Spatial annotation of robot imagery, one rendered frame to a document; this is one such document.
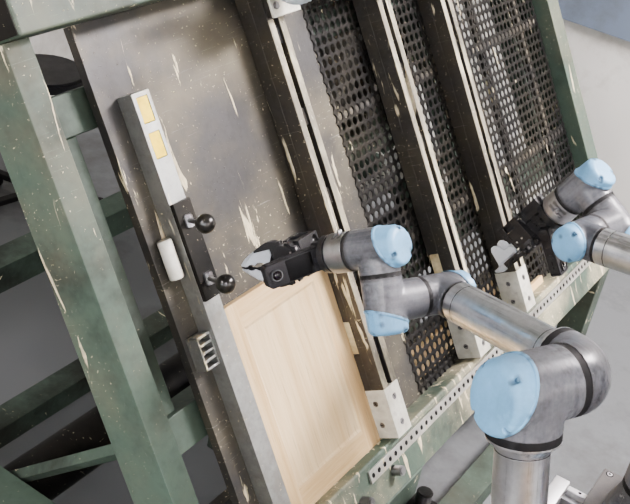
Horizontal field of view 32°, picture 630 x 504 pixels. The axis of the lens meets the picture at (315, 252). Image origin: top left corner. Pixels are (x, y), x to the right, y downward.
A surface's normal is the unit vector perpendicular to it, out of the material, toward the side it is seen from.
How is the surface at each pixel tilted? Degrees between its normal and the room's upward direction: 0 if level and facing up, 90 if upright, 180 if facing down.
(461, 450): 0
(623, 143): 90
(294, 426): 58
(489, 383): 83
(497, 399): 83
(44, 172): 90
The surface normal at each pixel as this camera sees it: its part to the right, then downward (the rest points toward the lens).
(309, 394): 0.78, -0.11
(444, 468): 0.16, -0.84
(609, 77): -0.54, 0.36
